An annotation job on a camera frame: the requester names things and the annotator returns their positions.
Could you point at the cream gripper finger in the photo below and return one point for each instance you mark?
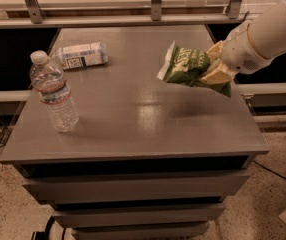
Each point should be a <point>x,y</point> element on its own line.
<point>218,73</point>
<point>215,51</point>

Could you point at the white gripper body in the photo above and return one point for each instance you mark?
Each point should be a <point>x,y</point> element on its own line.
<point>239,52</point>

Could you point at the green jalapeno chip bag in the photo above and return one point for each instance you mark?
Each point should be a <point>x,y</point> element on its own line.
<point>186,66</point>

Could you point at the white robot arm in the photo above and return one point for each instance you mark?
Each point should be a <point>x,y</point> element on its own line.
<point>267,32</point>

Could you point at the clear plastic water bottle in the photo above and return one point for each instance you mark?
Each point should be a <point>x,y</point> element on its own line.
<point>47,79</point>

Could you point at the grey drawer cabinet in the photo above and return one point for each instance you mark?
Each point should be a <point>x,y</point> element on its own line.
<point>147,159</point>

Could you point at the white blue drink carton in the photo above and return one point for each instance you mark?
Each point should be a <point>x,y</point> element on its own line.
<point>79,56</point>

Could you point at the metal railing frame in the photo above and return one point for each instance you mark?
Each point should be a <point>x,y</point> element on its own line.
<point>70,13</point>

